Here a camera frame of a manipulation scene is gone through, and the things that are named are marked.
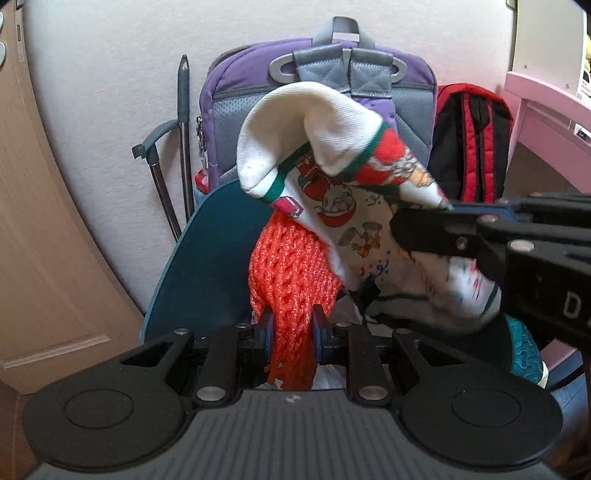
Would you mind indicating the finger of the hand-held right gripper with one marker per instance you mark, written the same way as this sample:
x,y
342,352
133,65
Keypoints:
x,y
489,210
438,230

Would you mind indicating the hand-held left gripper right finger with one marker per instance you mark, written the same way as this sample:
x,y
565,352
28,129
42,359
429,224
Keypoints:
x,y
318,336

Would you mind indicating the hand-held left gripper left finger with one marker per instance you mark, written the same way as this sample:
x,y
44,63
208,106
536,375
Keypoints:
x,y
265,336

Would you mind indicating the red-orange mesh bag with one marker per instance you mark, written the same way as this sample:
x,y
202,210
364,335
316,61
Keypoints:
x,y
286,277

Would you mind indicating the dark teal plastic bin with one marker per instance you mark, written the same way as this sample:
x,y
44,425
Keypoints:
x,y
207,258

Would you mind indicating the white printed sock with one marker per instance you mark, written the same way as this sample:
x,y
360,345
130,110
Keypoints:
x,y
332,138

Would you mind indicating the zigzag teal quilt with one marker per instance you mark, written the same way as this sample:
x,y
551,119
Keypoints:
x,y
526,355

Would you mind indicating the red and black backpack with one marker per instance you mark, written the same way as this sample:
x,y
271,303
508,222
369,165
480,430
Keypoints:
x,y
461,138

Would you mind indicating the pink desk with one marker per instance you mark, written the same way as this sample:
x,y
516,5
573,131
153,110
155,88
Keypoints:
x,y
545,106

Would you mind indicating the red-capped bottle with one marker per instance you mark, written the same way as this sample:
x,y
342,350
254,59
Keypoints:
x,y
202,180

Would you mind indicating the white bookshelf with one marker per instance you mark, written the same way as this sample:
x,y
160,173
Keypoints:
x,y
545,37

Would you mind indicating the purple and grey backpack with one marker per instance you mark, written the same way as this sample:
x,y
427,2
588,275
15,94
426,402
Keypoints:
x,y
231,120

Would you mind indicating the grey pole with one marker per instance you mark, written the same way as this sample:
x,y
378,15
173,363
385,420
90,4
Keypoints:
x,y
184,115

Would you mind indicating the beige wooden door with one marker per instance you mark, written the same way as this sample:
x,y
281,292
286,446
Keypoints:
x,y
46,230

